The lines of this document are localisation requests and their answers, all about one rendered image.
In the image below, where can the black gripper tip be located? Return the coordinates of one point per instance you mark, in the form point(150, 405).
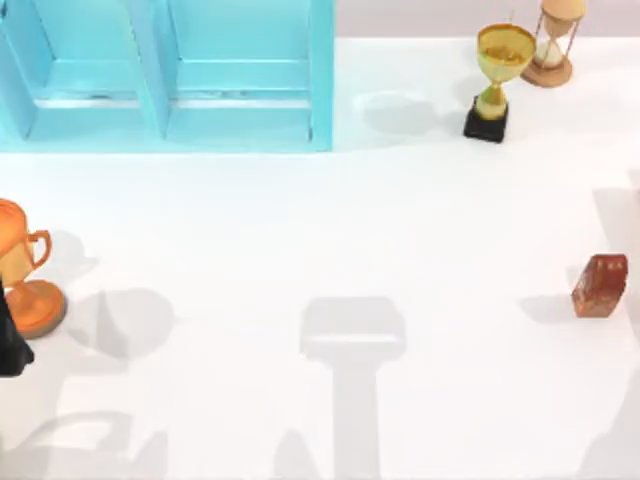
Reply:
point(12, 350)

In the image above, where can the wooden hourglass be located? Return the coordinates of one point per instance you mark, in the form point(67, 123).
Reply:
point(555, 55)

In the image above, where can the light blue rack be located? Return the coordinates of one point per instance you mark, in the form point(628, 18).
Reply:
point(150, 75)

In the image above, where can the gold trophy with black base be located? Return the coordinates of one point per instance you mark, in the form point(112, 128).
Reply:
point(500, 55)

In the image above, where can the red brown book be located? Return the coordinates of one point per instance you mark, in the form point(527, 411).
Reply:
point(600, 287)

